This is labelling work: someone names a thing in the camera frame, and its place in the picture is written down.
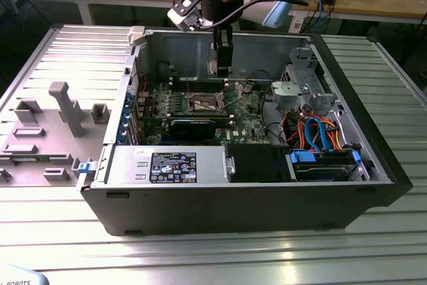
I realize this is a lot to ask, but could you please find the silver CPU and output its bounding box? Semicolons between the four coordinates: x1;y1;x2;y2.
206;59;220;77

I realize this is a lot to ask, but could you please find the metal socket cover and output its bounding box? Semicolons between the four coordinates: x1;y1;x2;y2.
218;82;244;108

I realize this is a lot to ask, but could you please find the black RAM slot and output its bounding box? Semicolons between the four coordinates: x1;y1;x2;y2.
169;83;230;93
168;113;235;126
169;77;230;86

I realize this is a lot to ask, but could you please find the CPU socket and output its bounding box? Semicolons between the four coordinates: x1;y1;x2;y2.
188;92;224;115

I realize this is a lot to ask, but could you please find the white plastic case latch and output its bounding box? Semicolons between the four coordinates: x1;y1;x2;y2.
127;25;147;47

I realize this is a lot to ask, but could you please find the white label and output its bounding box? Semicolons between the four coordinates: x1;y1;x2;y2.
289;15;305;33

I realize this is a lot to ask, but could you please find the grey metal drive cage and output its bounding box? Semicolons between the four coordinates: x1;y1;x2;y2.
270;47;337;115

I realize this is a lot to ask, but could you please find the green motherboard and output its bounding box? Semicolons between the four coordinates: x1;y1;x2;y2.
135;79;273;148

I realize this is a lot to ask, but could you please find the black graphics card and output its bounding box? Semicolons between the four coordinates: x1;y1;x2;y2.
169;117;218;141

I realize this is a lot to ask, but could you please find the silver power supply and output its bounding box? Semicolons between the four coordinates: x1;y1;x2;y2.
105;145;232;186

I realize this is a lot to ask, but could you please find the hard disk in blue carrier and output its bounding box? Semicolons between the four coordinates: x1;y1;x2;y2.
285;149;364;183

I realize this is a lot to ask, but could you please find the black open PC case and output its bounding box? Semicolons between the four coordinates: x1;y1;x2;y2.
79;27;414;238

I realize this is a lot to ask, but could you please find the grey parts rack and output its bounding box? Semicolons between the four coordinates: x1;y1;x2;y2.
0;81;113;188

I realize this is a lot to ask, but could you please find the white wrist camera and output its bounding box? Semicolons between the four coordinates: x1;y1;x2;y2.
166;0;205;32

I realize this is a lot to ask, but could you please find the black camera cable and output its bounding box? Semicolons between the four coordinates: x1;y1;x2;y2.
199;0;310;29

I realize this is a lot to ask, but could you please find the black looped wire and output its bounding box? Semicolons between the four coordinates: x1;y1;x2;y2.
247;69;278;83

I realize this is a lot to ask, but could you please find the thin red wire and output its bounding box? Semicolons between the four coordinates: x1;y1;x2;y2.
131;71;150;95

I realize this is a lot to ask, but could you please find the black wire bundle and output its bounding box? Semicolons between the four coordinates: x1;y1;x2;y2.
261;89;288;146

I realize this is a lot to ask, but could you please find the blue flat wire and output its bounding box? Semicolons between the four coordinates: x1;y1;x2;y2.
304;115;336;154

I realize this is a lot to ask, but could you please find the orange wire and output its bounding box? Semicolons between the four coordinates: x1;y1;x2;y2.
285;111;350;151

